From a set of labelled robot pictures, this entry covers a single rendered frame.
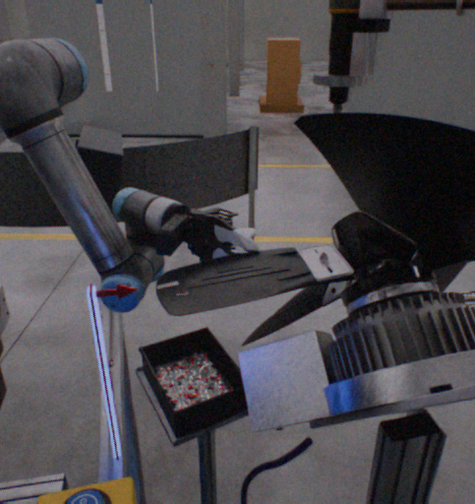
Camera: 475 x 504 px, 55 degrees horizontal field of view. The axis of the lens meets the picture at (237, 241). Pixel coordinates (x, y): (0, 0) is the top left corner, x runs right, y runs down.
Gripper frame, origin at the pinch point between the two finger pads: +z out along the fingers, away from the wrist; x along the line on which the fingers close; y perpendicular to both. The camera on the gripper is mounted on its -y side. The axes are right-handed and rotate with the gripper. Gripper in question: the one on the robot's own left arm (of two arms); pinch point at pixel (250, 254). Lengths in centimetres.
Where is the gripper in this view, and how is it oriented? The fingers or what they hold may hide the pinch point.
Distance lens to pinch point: 75.7
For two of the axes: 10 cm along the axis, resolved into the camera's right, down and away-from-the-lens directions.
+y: 6.3, -2.4, 7.4
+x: -0.7, 9.3, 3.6
